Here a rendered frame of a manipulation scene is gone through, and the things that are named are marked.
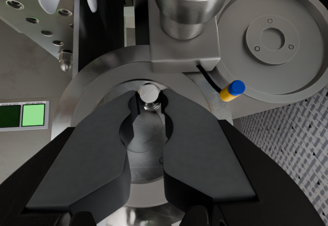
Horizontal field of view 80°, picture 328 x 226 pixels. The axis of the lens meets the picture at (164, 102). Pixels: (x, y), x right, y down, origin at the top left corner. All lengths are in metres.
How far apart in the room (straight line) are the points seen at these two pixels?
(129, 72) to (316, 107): 0.19
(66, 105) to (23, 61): 2.24
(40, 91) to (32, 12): 1.86
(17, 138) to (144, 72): 0.48
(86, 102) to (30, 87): 2.15
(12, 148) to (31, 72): 1.78
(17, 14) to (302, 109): 0.46
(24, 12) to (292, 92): 0.42
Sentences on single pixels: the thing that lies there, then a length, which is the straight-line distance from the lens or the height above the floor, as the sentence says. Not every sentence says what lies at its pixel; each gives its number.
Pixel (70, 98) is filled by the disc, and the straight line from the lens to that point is 0.18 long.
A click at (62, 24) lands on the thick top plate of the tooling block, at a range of 0.46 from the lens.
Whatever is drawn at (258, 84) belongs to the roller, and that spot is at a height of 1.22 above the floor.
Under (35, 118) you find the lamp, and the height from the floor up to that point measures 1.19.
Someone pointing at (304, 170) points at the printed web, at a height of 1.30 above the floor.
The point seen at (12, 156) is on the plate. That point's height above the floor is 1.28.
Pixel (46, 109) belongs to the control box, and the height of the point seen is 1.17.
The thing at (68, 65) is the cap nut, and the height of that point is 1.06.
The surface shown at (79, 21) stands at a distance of 0.22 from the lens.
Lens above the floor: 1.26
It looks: 10 degrees down
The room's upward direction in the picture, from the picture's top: 177 degrees clockwise
